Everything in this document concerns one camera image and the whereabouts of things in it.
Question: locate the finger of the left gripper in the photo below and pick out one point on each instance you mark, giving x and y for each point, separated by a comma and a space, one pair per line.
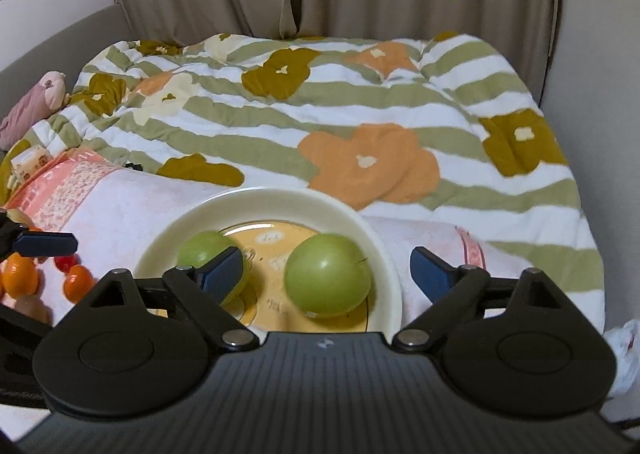
45, 244

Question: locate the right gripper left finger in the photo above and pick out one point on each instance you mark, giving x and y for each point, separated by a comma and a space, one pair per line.
200, 291

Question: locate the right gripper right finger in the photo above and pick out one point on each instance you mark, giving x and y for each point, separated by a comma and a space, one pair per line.
453, 292

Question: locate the orange mandarin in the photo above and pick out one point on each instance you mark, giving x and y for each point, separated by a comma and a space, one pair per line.
19, 276
77, 283

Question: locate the red cherry tomato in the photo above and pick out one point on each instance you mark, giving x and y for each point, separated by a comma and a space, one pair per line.
65, 263

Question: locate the yellow pear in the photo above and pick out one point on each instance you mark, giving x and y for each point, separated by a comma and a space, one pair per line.
32, 306

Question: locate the green apple left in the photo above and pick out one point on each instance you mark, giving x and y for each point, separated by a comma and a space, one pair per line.
207, 253

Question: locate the green apple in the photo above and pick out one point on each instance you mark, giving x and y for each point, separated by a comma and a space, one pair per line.
207, 253
327, 276

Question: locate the small cream carton box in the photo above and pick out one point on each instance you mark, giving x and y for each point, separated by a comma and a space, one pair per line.
26, 164

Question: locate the cream plate yellow centre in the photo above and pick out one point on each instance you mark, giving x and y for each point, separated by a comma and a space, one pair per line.
269, 223

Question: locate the pink white towel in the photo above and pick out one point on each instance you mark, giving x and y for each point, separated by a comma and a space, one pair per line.
116, 212

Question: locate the green apple right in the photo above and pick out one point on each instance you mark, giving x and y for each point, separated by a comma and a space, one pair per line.
327, 276

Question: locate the pink plush toy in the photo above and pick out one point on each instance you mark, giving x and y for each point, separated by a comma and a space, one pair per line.
47, 97

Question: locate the floral striped comforter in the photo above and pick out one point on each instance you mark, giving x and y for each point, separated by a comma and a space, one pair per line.
443, 130

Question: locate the white plastic bag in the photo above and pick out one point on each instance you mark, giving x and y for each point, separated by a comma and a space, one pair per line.
624, 342

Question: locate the grey bed headboard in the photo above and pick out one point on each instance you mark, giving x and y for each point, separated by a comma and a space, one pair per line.
66, 51

